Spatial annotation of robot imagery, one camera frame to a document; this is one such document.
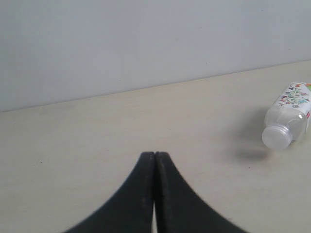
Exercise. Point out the floral label square bottle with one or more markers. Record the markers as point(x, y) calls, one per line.
point(288, 118)

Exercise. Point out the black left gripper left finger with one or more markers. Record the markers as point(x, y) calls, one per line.
point(130, 209)

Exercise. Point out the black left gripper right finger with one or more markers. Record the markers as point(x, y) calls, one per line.
point(178, 209)

